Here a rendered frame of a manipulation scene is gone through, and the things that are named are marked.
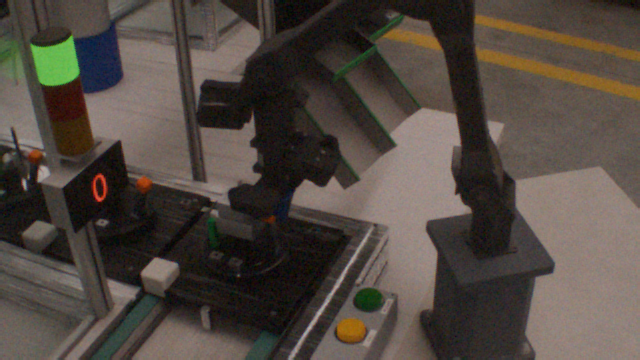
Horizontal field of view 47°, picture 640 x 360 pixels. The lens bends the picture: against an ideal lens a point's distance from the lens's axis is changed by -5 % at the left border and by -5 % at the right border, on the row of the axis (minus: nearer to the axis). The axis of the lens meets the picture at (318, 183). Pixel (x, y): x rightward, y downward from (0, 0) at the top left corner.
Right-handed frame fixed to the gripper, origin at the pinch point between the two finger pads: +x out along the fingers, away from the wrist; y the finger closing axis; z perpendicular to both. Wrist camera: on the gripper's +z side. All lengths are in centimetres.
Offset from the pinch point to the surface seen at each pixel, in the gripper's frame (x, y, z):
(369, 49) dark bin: -11.3, 30.8, 1.9
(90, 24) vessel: 5, 56, -82
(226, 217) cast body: 3.5, -2.3, -8.3
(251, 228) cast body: 4.5, -2.2, -4.2
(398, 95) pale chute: 6.2, 47.9, 1.4
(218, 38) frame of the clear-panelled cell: 20, 88, -65
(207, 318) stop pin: 14.3, -13.2, -6.8
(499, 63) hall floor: 110, 285, -23
